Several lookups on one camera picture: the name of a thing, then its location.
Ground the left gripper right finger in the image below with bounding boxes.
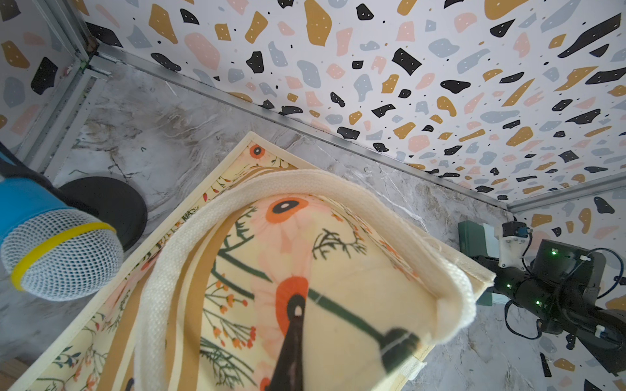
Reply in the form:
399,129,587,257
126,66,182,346
378,328,421,374

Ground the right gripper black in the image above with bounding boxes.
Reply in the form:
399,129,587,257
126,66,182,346
494,239,606,337

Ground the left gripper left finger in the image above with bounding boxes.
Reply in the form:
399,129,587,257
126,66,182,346
266,294,306,391

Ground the dark green book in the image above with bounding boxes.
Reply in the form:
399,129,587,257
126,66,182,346
456,219,502,308

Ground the cream floral canvas bag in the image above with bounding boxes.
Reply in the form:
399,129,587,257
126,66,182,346
14,133,495,390

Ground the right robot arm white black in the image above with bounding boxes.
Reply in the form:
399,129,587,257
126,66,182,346
474,239,625,375

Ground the blue toy microphone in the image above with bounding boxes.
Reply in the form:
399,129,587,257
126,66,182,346
1,147,123,301

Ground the wooden chessboard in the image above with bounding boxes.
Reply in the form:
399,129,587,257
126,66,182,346
0,358,29,391

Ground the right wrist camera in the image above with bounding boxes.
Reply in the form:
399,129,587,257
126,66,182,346
494,221,532,271

